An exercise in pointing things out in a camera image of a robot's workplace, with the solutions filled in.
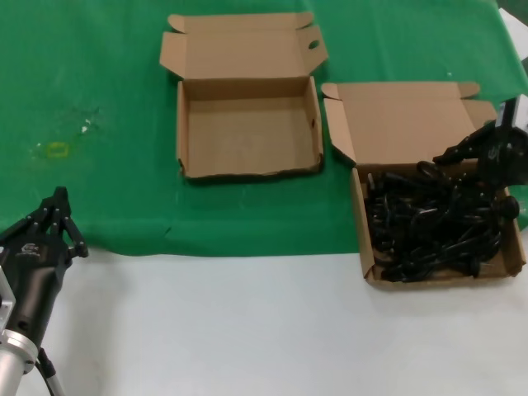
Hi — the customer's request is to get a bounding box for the cardboard box of cables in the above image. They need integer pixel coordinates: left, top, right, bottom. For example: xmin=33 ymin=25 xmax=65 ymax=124
xmin=320 ymin=81 xmax=528 ymax=292

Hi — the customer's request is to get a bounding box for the black power cable pile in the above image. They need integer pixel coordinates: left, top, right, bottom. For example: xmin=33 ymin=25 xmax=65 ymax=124
xmin=365 ymin=160 xmax=521 ymax=285

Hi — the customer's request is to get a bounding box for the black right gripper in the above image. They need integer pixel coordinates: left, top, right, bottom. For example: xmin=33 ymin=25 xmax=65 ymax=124
xmin=432 ymin=122 xmax=528 ymax=199

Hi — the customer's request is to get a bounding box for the empty-start cardboard box torn rim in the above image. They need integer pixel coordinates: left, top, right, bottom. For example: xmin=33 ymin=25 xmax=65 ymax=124
xmin=158 ymin=11 xmax=330 ymax=182

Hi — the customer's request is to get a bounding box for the yellow tape square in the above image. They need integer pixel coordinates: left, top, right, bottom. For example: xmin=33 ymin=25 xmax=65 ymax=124
xmin=45 ymin=142 xmax=69 ymax=160

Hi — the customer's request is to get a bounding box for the green table cloth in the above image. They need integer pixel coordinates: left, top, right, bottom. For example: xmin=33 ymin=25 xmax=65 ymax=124
xmin=0 ymin=0 xmax=528 ymax=259

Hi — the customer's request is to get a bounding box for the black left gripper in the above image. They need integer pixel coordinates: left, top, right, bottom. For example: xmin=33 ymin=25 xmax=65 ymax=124
xmin=0 ymin=187 xmax=90 ymax=346

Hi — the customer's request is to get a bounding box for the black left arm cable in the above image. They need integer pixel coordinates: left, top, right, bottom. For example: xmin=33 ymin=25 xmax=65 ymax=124
xmin=35 ymin=348 xmax=66 ymax=396

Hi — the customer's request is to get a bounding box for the silver left wrist bracket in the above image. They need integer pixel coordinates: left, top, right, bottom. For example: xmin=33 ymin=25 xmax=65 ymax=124
xmin=0 ymin=247 xmax=18 ymax=331

